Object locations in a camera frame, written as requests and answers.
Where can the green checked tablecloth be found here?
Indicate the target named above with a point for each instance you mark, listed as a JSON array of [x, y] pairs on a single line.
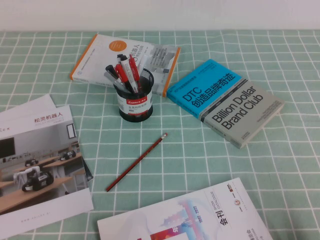
[[175, 155]]

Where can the grey pen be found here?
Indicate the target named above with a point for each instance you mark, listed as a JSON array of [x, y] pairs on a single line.
[[111, 77]]

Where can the robot brochure with classroom photo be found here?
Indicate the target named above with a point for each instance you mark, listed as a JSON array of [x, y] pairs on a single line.
[[37, 150]]

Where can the slim red pen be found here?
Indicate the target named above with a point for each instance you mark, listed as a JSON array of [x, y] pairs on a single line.
[[133, 70]]

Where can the black pen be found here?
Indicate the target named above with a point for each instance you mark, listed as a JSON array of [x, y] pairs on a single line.
[[110, 69]]

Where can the white book with orange edges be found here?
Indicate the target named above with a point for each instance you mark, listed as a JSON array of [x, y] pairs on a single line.
[[100, 57]]

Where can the blue and grey book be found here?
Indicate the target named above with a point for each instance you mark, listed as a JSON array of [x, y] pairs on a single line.
[[225, 100]]

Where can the black mesh pen holder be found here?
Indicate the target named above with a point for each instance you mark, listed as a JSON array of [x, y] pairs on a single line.
[[135, 112]]

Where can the white marker with black cap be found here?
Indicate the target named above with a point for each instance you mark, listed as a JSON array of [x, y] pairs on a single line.
[[126, 70]]

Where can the plain white brochure sheet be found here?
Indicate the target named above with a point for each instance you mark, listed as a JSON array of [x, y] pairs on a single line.
[[32, 105]]

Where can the clear plastic pen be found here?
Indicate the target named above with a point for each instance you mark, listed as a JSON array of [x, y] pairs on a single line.
[[141, 66]]

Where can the white show catalogue magazine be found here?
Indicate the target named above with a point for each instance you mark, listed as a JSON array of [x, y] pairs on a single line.
[[200, 220]]

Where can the red pencil with eraser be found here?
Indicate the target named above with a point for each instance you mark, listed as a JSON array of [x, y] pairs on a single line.
[[136, 162]]

